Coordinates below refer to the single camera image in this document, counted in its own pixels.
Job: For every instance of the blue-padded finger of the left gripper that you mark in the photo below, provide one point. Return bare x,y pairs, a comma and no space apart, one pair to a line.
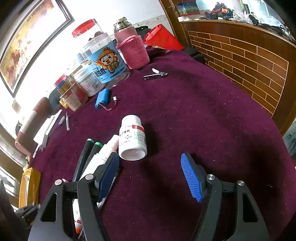
28,213

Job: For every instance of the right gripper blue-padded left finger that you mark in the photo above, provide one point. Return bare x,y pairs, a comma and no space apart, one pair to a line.
55,218

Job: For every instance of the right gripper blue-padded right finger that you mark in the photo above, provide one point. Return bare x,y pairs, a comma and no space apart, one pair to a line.
208,189

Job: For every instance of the white bottle orange cap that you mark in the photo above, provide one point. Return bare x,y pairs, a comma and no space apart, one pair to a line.
76,216

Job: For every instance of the black marker cyan cap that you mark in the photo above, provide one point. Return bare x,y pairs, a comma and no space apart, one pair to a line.
83,158

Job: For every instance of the black marker green cap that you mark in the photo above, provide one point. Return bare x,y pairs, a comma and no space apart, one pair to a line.
95,149

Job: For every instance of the small white bottle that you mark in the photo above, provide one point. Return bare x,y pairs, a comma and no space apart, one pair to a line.
101,157

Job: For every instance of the white bottle red label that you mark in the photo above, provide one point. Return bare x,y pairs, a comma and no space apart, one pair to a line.
132,142

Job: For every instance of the clear-capped black gel pen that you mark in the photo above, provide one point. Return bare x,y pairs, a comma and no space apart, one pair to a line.
92,194

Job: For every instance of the gold-taped white box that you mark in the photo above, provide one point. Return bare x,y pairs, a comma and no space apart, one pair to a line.
29,187

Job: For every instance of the white pen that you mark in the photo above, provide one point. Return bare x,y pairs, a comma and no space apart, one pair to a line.
35,152

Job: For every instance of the white charger plug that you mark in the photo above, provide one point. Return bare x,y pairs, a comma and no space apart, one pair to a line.
44,141

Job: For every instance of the brown armchair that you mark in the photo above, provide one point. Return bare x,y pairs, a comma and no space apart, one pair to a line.
24,140

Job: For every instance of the white papers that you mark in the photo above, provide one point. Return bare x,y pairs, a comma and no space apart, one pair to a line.
46,127

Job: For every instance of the clear syringe pen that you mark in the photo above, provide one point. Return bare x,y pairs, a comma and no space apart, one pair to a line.
67,122

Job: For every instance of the black leather sofa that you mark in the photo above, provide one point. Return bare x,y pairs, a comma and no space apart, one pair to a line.
54,99

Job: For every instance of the orange labelled jar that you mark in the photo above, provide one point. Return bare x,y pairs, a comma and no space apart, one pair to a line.
74,97

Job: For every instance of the white plastic tub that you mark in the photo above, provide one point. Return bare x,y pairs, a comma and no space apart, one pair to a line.
88,81

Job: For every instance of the nail clipper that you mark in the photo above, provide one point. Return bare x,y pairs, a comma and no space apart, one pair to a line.
156,75

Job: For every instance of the wooden brick-pattern cabinet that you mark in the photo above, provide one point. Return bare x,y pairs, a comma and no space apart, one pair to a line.
258,61

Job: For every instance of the framed painting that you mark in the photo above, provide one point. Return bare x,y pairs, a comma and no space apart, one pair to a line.
27,31

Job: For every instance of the red-lid clear jar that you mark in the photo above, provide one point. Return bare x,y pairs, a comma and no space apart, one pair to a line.
86,31

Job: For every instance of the red plastic bag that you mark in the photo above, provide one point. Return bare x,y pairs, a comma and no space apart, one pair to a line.
159,36

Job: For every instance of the blue battery pack with wire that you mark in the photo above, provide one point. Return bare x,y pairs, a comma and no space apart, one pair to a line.
103,99

